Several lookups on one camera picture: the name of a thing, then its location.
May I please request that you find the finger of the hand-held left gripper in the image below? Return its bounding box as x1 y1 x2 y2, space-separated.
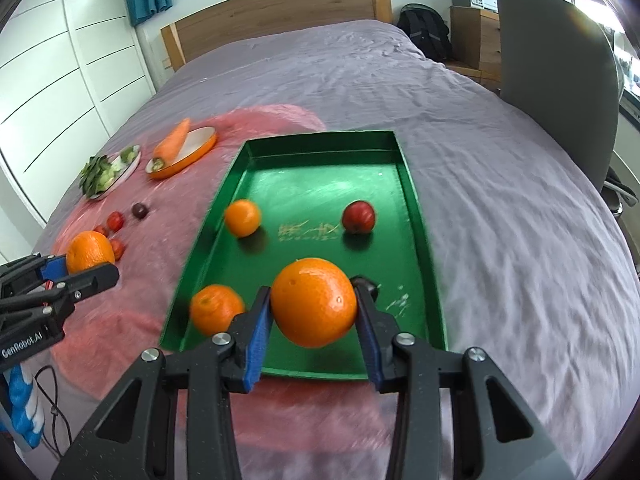
0 262 121 333
0 254 68 301

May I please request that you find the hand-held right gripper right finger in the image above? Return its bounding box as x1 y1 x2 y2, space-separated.
350 275 576 480

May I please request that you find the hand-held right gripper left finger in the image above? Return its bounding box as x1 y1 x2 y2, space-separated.
50 285 273 480

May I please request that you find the small orange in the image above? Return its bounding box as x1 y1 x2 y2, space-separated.
223 199 262 238

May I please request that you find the green tray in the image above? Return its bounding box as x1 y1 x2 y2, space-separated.
159 131 448 383

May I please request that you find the person's left hand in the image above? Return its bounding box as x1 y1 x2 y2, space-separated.
0 362 46 448

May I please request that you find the leafy bok choy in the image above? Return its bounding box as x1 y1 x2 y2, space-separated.
79 155 126 197

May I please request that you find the pink plastic sheet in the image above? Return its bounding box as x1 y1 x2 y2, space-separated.
45 104 453 453

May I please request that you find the white plate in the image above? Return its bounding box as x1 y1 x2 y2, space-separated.
82 144 142 201

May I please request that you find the carrot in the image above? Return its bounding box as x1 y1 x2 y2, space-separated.
147 117 192 173

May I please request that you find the orange oval dish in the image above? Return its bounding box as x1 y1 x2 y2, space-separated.
146 126 219 181

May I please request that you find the white wardrobe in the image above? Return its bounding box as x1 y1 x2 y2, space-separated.
0 0 156 226

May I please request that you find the grey chair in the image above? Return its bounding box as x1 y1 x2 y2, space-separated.
496 0 626 218

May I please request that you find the wooden headboard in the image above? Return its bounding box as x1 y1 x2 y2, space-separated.
160 0 391 73

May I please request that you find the black backpack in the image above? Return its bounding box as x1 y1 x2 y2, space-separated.
396 2 453 63

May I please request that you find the wooden nightstand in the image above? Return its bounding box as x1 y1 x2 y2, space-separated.
445 6 502 92

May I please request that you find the black cable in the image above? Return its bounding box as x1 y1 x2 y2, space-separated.
31 365 76 461

